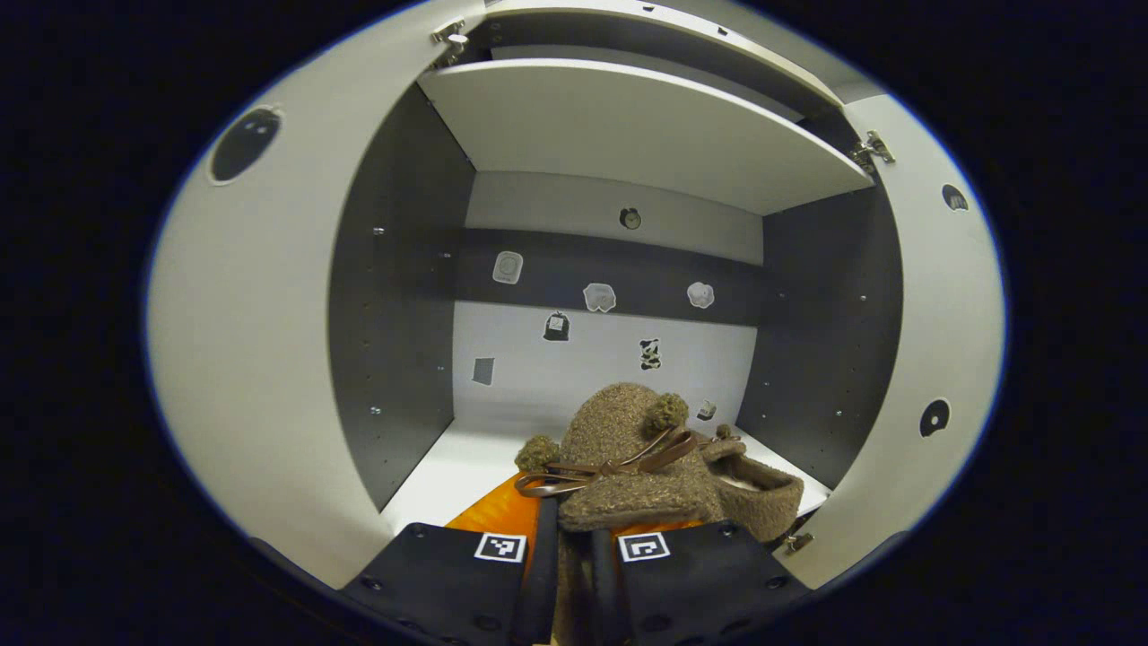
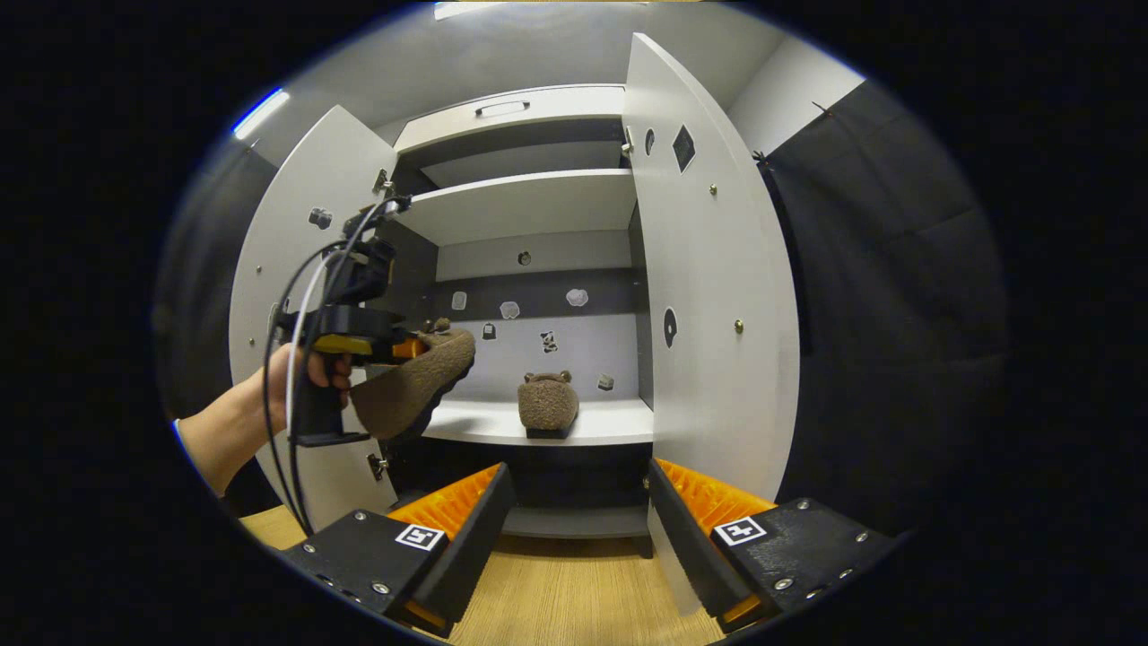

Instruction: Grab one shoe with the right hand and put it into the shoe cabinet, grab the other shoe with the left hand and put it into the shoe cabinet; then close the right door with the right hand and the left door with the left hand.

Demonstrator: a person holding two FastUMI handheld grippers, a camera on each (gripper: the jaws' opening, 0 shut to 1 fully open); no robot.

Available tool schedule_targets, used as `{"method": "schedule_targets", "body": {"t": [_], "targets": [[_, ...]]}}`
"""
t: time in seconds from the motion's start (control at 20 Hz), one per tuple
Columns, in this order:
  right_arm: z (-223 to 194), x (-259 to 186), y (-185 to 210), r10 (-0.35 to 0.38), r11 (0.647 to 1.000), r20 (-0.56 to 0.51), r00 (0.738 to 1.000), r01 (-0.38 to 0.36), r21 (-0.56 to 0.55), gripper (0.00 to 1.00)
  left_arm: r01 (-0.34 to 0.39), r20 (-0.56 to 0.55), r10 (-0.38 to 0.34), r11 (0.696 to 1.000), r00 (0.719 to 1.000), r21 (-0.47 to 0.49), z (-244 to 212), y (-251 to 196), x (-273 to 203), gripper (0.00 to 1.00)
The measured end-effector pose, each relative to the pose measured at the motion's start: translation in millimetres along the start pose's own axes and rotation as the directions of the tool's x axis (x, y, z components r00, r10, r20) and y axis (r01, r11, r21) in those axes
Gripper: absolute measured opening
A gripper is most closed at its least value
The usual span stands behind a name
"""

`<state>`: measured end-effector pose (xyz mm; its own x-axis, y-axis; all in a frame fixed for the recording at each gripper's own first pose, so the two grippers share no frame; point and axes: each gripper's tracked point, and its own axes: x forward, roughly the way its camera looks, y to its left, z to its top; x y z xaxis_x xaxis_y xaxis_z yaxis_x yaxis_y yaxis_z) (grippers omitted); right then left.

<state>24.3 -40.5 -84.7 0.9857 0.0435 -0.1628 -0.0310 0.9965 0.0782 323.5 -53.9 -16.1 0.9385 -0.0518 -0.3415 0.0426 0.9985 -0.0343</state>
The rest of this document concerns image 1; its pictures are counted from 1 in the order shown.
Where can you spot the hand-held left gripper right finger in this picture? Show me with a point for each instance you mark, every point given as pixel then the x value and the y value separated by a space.
pixel 605 592

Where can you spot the white shoe cabinet door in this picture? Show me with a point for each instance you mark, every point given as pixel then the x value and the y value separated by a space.
pixel 260 341
pixel 951 323

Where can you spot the white shoe cabinet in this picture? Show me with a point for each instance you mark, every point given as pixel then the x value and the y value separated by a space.
pixel 628 135

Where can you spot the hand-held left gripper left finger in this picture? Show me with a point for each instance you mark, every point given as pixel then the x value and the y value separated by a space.
pixel 538 574

